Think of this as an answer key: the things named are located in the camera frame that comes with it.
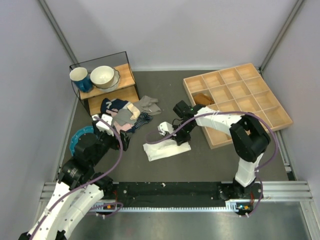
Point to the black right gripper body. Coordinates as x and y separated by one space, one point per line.
183 133

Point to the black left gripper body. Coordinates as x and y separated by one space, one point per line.
114 143

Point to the teal polka dot plate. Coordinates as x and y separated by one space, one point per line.
82 140

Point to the white underwear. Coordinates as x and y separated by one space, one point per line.
165 149

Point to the brown rolled underwear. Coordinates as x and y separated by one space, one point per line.
203 99

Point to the wooden compartment tray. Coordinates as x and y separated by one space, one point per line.
239 88

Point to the navy blue underwear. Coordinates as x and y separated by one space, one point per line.
114 104

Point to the aluminium frame rail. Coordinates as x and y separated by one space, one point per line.
274 210

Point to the white scalloped bowl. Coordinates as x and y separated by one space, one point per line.
115 83

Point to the pink underwear navy trim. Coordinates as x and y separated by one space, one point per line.
125 127

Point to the black wire wooden shelf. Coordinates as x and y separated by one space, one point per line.
121 85

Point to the taupe grey underwear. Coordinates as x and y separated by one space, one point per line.
148 105

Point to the navy striped underwear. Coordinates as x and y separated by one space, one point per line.
143 119

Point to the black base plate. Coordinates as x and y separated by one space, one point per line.
180 194

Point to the white ceramic bowl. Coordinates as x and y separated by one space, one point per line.
102 76

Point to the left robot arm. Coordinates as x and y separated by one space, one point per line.
78 186

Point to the blue white mug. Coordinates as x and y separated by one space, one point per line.
79 76

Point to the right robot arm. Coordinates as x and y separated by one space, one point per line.
250 140

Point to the cream underwear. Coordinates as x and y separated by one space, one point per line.
134 110

